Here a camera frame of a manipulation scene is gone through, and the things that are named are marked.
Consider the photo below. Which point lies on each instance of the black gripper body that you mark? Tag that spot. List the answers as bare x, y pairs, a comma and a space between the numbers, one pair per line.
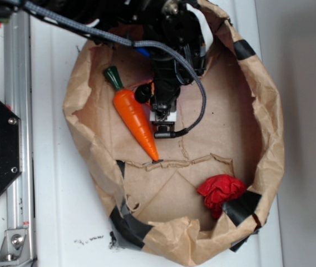
166, 84

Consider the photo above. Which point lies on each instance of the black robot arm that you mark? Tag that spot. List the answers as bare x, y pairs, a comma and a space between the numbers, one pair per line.
175, 36

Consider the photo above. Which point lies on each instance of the orange plastic toy carrot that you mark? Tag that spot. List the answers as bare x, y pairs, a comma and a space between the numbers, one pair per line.
131, 113

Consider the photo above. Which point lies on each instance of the crumpled red cloth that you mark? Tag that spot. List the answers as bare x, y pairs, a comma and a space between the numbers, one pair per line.
219, 189

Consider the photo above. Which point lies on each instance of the brown paper bag bin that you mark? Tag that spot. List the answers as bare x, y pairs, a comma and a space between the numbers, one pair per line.
156, 208

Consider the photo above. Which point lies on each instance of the aluminium extrusion rail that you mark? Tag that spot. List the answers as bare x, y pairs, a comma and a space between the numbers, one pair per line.
17, 95

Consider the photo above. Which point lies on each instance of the metal corner bracket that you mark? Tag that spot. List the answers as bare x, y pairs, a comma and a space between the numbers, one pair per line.
15, 249

